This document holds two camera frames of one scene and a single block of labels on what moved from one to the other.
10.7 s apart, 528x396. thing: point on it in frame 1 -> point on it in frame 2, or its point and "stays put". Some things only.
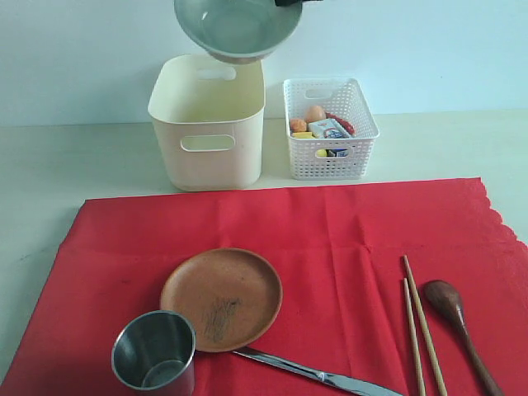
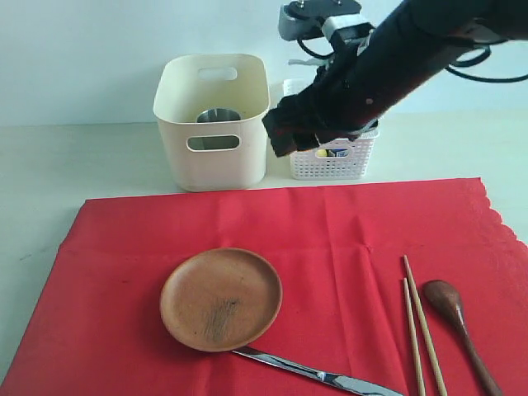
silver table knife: [317, 374] stays put
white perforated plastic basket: [337, 158] stays put
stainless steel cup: [154, 351] -> [215, 142]
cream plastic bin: [209, 117] stays put
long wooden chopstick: [426, 332] stays put
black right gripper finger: [287, 2] -> [290, 125]
